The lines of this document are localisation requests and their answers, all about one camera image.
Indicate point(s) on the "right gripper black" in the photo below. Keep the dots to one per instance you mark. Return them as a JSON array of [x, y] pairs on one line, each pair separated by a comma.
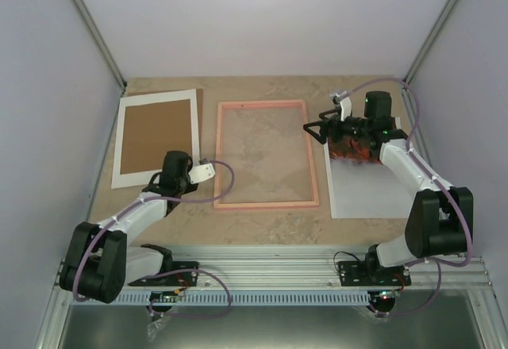
[[334, 122]]

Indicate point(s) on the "pink picture frame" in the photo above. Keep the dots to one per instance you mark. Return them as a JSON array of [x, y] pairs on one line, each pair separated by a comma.
[[269, 157]]

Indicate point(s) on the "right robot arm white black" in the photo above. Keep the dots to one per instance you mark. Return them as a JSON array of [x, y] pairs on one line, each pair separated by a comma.
[[440, 220]]

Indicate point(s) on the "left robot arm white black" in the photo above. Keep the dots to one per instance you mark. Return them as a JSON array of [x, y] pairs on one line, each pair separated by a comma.
[[97, 263]]

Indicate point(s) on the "photo print red black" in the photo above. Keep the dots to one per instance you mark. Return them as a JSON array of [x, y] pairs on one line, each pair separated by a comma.
[[360, 186]]

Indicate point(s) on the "white mat board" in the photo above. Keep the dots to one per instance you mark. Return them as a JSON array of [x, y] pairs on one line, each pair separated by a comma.
[[194, 127]]

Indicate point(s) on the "brown backing board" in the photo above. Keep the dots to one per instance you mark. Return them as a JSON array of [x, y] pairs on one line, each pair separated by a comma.
[[155, 139]]

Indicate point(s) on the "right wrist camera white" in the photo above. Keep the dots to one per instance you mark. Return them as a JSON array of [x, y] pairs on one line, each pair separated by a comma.
[[342, 103]]

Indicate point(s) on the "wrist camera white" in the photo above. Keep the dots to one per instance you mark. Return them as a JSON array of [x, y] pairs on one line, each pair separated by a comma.
[[201, 173], [342, 103]]

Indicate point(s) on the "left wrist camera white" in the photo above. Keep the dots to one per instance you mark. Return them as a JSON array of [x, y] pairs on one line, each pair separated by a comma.
[[201, 173]]

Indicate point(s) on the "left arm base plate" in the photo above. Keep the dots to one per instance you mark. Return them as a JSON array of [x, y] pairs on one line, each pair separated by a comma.
[[180, 280]]

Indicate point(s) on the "aluminium rail base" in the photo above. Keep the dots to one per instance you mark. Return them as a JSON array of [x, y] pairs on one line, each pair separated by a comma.
[[310, 267]]

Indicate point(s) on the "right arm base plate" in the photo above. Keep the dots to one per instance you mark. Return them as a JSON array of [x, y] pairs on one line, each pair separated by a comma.
[[355, 273]]

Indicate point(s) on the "left aluminium corner post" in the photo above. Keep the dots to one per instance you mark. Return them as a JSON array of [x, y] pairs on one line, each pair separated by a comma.
[[95, 34]]

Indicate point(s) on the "aluminium corner post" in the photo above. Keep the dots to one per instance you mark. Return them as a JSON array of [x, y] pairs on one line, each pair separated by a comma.
[[436, 30], [95, 34]]

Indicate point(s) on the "blue slotted cable duct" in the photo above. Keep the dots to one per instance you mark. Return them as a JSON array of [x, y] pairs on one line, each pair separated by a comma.
[[245, 298]]

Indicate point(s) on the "right aluminium corner post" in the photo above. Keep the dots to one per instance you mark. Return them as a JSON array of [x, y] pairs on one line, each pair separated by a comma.
[[436, 30]]

